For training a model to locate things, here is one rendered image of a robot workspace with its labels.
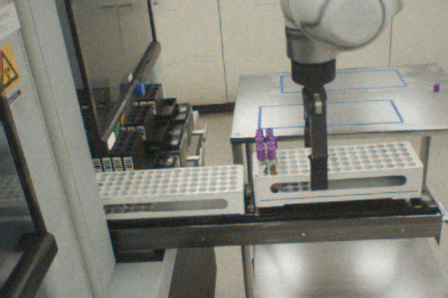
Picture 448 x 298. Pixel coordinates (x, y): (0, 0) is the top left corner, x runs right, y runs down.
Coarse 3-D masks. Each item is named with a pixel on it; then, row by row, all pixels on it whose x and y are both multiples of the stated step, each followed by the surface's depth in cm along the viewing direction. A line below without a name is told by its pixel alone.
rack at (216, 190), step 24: (192, 168) 102; (216, 168) 102; (240, 168) 100; (120, 192) 96; (144, 192) 96; (168, 192) 95; (192, 192) 94; (216, 192) 93; (240, 192) 93; (120, 216) 97; (144, 216) 96; (168, 216) 96
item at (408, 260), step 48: (240, 96) 146; (288, 96) 143; (336, 96) 140; (384, 96) 137; (432, 96) 134; (240, 144) 124; (384, 240) 168; (288, 288) 153; (336, 288) 151; (384, 288) 149; (432, 288) 148
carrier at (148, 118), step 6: (144, 108) 129; (150, 108) 128; (144, 114) 125; (150, 114) 128; (138, 120) 122; (144, 120) 122; (150, 120) 127; (138, 126) 121; (144, 126) 121; (150, 126) 127; (144, 132) 122; (150, 132) 127; (144, 138) 122; (150, 138) 126
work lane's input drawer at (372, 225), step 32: (128, 224) 97; (160, 224) 96; (192, 224) 96; (224, 224) 95; (256, 224) 94; (288, 224) 94; (320, 224) 93; (352, 224) 93; (384, 224) 93; (416, 224) 92
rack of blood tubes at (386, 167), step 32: (256, 160) 97; (288, 160) 96; (352, 160) 94; (384, 160) 93; (416, 160) 91; (256, 192) 93; (288, 192) 93; (320, 192) 92; (352, 192) 92; (416, 192) 92
